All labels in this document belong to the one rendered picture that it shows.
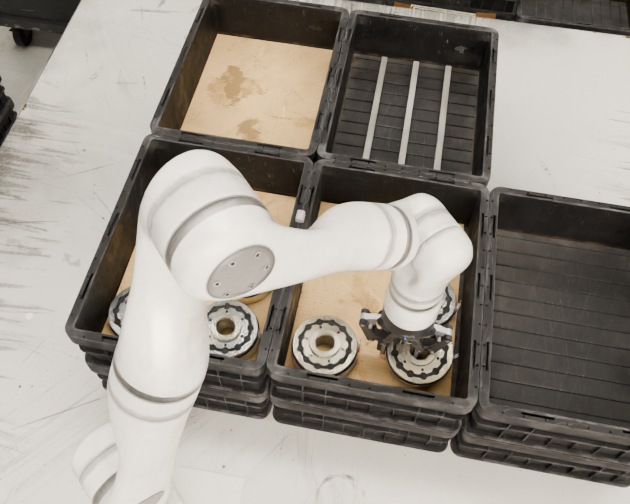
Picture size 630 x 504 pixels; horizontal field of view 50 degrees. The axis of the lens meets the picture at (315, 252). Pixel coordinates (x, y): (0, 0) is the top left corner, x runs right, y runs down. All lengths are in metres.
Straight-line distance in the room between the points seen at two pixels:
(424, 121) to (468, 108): 0.10
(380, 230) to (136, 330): 0.25
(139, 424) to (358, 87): 0.93
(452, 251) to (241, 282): 0.29
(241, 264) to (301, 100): 0.92
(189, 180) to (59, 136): 1.09
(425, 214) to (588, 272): 0.55
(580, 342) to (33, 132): 1.19
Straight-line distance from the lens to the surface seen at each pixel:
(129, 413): 0.71
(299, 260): 0.56
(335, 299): 1.14
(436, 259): 0.75
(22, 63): 2.91
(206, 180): 0.53
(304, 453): 1.18
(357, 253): 0.64
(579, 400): 1.15
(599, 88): 1.77
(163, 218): 0.53
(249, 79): 1.46
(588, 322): 1.22
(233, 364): 0.98
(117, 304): 1.14
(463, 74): 1.51
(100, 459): 0.86
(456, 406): 0.98
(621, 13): 2.58
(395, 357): 1.06
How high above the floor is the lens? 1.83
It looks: 58 degrees down
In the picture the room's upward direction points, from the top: 2 degrees clockwise
